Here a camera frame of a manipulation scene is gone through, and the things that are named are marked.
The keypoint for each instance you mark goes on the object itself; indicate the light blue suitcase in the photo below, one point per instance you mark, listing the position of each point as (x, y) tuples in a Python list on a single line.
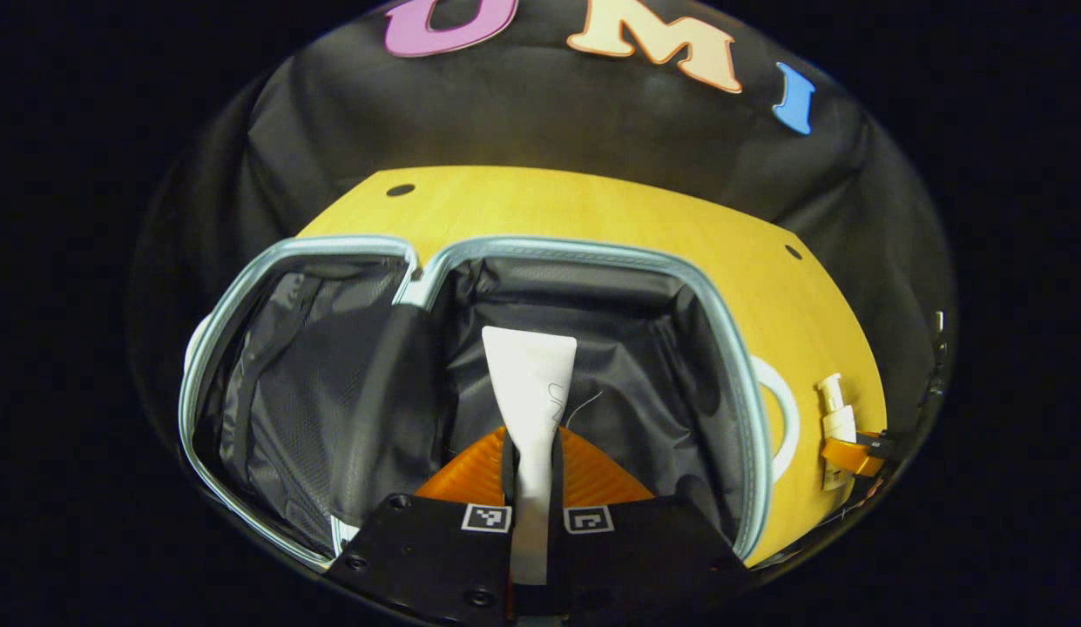
[(636, 366)]

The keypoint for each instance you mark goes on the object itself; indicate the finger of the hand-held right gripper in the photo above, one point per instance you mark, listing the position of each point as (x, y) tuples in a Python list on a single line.
[(854, 455)]

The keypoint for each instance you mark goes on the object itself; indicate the black backdrop cloth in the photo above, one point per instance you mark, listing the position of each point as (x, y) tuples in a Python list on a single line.
[(549, 122)]

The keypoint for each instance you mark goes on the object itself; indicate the white squeeze tube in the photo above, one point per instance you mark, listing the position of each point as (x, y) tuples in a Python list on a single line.
[(530, 383)]

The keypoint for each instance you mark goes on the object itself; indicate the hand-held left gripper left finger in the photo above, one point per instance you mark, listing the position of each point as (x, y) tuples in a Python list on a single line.
[(418, 557)]

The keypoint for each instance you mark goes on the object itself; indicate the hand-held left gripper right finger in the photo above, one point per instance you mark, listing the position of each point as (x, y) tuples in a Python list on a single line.
[(645, 557)]

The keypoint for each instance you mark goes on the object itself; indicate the white pump bottle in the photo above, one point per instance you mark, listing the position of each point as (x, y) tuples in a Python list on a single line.
[(838, 422)]

